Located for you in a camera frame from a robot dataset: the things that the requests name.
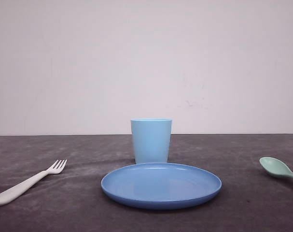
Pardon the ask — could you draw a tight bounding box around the light blue plastic cup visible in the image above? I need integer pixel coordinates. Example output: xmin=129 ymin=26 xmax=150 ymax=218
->
xmin=131 ymin=118 xmax=172 ymax=164

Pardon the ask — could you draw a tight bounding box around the mint green plastic spoon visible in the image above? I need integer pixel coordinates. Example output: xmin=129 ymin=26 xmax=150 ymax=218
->
xmin=259 ymin=157 xmax=293 ymax=179

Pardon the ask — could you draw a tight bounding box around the white plastic fork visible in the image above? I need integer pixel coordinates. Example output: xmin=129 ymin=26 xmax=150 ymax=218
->
xmin=0 ymin=159 xmax=67 ymax=206

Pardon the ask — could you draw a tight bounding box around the blue plastic plate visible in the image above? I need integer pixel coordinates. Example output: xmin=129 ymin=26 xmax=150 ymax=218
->
xmin=101 ymin=163 xmax=222 ymax=210

